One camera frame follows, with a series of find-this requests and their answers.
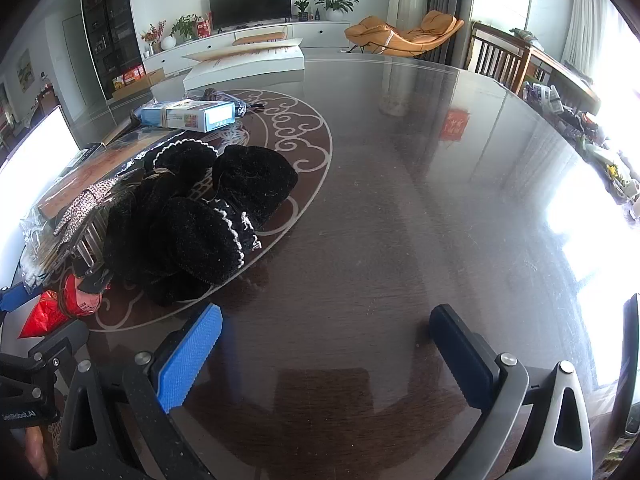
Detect white television cabinet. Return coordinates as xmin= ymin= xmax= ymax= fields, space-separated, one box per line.
xmin=142 ymin=20 xmax=352 ymax=73

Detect wooden dining chair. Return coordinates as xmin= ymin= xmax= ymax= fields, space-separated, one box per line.
xmin=467 ymin=21 xmax=531 ymax=93

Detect orange lounge chair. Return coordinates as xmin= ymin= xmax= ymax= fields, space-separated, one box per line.
xmin=345 ymin=10 xmax=465 ymax=57

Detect wooden sideboard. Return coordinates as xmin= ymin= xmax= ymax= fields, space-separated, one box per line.
xmin=520 ymin=30 xmax=601 ymax=116

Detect carton with red boxes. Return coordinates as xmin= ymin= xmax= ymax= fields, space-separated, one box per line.
xmin=111 ymin=66 xmax=167 ymax=101

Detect black knit hat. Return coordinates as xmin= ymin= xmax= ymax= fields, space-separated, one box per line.
xmin=212 ymin=145 xmax=300 ymax=233

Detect flat white box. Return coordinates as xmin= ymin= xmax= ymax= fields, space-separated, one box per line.
xmin=181 ymin=37 xmax=306 ymax=92

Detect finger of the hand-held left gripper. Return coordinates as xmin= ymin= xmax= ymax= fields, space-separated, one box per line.
xmin=27 ymin=320 xmax=90 ymax=386
xmin=0 ymin=284 xmax=28 ymax=313

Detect dark chair backrest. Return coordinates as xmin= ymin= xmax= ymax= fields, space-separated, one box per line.
xmin=615 ymin=292 xmax=640 ymax=436

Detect red plastic packet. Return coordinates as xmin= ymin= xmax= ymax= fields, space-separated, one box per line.
xmin=19 ymin=274 xmax=106 ymax=338

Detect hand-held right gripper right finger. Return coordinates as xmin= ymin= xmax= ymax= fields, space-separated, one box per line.
xmin=429 ymin=304 xmax=594 ymax=480

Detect person's left hand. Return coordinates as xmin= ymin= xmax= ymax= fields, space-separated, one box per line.
xmin=22 ymin=427 xmax=51 ymax=478

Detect pile of small household items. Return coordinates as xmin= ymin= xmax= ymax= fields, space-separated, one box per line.
xmin=522 ymin=82 xmax=640 ymax=211

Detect blue and white box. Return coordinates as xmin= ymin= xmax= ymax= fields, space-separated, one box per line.
xmin=140 ymin=100 xmax=237 ymax=133

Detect black flat screen television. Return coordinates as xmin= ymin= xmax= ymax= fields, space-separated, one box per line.
xmin=208 ymin=0 xmax=292 ymax=30

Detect bushy green plant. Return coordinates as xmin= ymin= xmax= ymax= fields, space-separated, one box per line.
xmin=170 ymin=14 xmax=201 ymax=43

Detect wall picture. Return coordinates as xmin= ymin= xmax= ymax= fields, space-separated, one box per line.
xmin=17 ymin=50 xmax=34 ymax=92

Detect red flowers in white vase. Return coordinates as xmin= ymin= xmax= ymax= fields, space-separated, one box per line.
xmin=140 ymin=21 xmax=177 ymax=52

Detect grey cloth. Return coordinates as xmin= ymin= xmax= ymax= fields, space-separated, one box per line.
xmin=510 ymin=27 xmax=543 ymax=51

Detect dark glass display cabinet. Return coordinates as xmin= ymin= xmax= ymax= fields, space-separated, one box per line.
xmin=80 ymin=0 xmax=146 ymax=103

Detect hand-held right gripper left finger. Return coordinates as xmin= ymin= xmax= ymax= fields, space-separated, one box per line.
xmin=56 ymin=304 xmax=223 ymax=480

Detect white swabs plastic pack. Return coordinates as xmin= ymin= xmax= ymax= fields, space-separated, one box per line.
xmin=20 ymin=252 xmax=53 ymax=291

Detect black box with white labels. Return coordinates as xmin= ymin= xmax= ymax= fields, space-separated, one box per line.
xmin=70 ymin=142 xmax=106 ymax=171

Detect white window curtain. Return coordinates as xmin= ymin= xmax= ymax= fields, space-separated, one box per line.
xmin=560 ymin=0 xmax=617 ymax=82

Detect wooden box in plastic wrap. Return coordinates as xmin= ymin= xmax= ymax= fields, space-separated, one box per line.
xmin=22 ymin=127 xmax=186 ymax=221

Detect large green potted plant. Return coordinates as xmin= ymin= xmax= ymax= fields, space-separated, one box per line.
xmin=314 ymin=0 xmax=360 ymax=22

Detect black knit garment white trim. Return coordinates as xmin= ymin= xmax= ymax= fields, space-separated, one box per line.
xmin=102 ymin=141 xmax=263 ymax=307

